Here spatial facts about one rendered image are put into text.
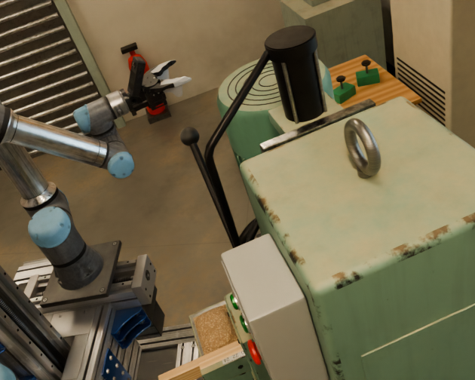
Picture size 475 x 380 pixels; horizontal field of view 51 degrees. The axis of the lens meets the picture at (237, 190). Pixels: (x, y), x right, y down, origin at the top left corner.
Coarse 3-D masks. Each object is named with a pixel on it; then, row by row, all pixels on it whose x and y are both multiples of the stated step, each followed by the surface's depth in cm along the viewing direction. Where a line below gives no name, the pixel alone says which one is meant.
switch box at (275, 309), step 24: (264, 240) 54; (240, 264) 52; (264, 264) 51; (240, 288) 49; (264, 288) 49; (288, 288) 48; (264, 312) 46; (288, 312) 47; (264, 336) 48; (288, 336) 49; (312, 336) 50; (264, 360) 51; (288, 360) 52; (312, 360) 53
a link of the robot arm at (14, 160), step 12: (12, 144) 139; (0, 156) 139; (12, 156) 140; (24, 156) 143; (12, 168) 142; (24, 168) 144; (36, 168) 148; (12, 180) 145; (24, 180) 145; (36, 180) 148; (24, 192) 148; (36, 192) 149; (48, 192) 151; (60, 192) 161; (24, 204) 150; (36, 204) 149; (48, 204) 151; (60, 204) 154
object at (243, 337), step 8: (232, 312) 70; (240, 312) 70; (232, 320) 70; (240, 328) 68; (240, 336) 67; (248, 336) 66; (248, 352) 67; (248, 360) 70; (256, 368) 70; (264, 368) 70; (256, 376) 72; (264, 376) 72
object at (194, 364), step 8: (232, 344) 109; (240, 344) 108; (216, 352) 108; (192, 360) 108; (200, 360) 108; (176, 368) 108; (184, 368) 107; (192, 368) 107; (160, 376) 107; (168, 376) 107; (176, 376) 106; (184, 376) 107; (192, 376) 108; (200, 376) 109
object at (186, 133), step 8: (184, 128) 89; (192, 128) 89; (184, 136) 88; (192, 136) 88; (192, 144) 89; (192, 152) 89; (200, 152) 89; (200, 160) 89; (200, 168) 89; (208, 176) 89; (208, 184) 88; (216, 200) 88; (216, 208) 88; (224, 224) 88
